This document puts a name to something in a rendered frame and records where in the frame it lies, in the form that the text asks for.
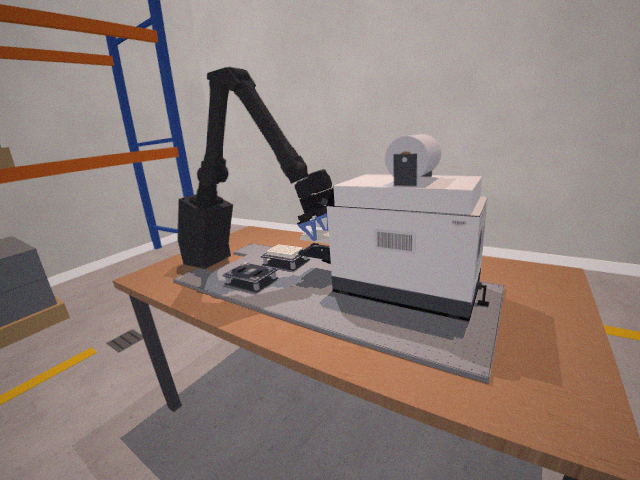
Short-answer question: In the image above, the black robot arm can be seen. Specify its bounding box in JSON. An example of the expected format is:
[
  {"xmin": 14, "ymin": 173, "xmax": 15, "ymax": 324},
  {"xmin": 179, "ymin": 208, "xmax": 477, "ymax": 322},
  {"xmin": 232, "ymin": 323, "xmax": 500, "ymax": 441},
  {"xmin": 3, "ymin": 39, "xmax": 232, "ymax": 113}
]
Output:
[{"xmin": 189, "ymin": 67, "xmax": 332, "ymax": 213}]

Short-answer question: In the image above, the white cylinder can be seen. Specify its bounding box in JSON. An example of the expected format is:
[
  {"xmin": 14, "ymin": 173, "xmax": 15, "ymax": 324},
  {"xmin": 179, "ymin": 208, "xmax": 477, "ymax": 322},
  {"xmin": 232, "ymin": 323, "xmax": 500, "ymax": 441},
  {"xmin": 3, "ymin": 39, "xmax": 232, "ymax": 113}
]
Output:
[{"xmin": 385, "ymin": 134, "xmax": 441, "ymax": 179}]

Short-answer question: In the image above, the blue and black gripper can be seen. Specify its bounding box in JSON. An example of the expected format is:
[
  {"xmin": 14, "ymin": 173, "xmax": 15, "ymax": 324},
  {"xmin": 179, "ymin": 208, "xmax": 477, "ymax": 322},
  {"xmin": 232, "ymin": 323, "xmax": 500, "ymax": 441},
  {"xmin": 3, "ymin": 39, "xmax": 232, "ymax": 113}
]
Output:
[{"xmin": 297, "ymin": 195, "xmax": 328, "ymax": 241}]

